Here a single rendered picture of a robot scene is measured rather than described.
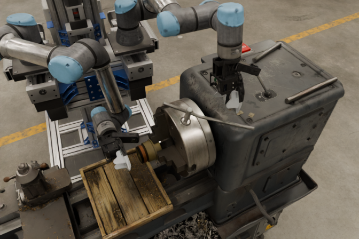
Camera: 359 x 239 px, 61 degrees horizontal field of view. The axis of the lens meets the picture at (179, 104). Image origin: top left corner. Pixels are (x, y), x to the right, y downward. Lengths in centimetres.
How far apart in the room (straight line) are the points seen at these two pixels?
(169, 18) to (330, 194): 206
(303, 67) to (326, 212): 136
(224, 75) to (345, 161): 207
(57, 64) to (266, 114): 80
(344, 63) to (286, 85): 267
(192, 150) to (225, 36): 46
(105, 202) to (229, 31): 88
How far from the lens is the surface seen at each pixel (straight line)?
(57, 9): 176
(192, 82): 132
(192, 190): 141
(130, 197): 139
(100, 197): 141
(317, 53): 403
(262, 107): 123
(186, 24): 94
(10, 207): 149
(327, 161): 284
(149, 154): 123
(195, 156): 118
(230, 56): 93
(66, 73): 123
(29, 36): 161
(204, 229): 164
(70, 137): 257
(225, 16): 89
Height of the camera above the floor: 209
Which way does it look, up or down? 44 degrees down
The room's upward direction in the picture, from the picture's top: 1 degrees clockwise
